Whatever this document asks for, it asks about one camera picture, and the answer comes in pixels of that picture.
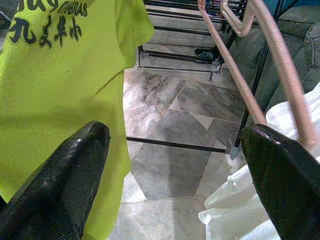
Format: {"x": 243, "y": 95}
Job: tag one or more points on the pink plastic hanger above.
{"x": 281, "y": 62}

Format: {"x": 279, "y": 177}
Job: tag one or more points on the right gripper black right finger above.
{"x": 287, "y": 187}

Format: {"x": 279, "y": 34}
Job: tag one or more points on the black metal drying rack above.
{"x": 175, "y": 144}

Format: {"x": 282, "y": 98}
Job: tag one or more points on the lime green t-shirt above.
{"x": 62, "y": 87}

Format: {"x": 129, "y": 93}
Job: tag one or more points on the white t-shirt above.
{"x": 225, "y": 212}

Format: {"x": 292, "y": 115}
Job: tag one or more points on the dark cloth bundle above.
{"x": 205, "y": 55}

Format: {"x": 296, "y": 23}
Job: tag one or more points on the grey-green leather sofa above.
{"x": 307, "y": 57}

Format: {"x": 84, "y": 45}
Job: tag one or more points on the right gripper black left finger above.
{"x": 55, "y": 190}

